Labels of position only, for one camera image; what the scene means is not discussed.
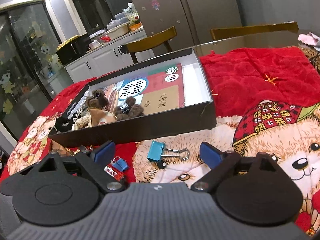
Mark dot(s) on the white snack bag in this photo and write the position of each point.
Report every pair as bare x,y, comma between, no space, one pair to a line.
131,13

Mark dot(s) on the large blue binder clip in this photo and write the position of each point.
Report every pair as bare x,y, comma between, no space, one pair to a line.
158,152

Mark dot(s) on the small blue binder clip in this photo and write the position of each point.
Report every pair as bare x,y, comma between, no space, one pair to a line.
119,163

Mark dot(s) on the black microwave oven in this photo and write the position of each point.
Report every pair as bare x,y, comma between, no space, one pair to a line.
74,48

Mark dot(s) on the white mug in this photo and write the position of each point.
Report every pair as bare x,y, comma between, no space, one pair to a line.
94,44

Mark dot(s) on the beige plastic basin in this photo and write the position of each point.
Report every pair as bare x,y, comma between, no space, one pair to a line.
118,31

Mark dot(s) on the black scrunchie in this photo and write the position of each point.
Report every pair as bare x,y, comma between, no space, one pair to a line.
63,124

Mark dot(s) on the red bear print blanket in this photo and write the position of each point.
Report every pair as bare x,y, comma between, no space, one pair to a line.
267,110

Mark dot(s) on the wooden chair with black cap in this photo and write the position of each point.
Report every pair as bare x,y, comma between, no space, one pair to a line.
149,43

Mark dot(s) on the white kitchen cabinet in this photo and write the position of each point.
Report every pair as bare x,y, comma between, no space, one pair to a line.
104,59

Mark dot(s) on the dark glass sliding door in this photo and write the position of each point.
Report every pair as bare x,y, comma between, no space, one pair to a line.
28,50

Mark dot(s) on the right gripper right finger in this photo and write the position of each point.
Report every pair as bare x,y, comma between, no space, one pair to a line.
221,165

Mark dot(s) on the small red foil packet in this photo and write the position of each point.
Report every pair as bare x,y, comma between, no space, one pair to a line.
115,173

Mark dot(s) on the black shallow cardboard box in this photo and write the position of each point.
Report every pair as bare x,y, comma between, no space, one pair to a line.
197,114

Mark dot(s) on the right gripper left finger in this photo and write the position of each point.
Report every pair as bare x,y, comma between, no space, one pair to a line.
92,166

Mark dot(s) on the brown paper snack packet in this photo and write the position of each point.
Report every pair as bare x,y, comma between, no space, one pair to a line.
101,117

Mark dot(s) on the brown fuzzy scrunchie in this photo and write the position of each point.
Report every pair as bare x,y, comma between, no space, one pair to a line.
97,100
128,110

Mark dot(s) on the silver double door refrigerator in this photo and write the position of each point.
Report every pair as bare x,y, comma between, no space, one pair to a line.
193,19

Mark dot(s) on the Chinese history textbook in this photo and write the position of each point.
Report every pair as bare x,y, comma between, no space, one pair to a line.
156,91

